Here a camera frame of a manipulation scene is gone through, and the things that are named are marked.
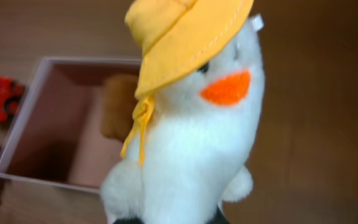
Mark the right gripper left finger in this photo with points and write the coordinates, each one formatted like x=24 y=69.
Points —
x=128 y=221

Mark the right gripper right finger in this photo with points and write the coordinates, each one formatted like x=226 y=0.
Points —
x=218 y=218

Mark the white cardboard box pink inside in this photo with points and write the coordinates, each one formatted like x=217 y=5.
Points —
x=56 y=139

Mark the brown capybara plush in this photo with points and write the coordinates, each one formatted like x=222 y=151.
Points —
x=118 y=105

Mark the white duck plush yellow hat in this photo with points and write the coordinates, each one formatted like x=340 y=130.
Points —
x=199 y=100

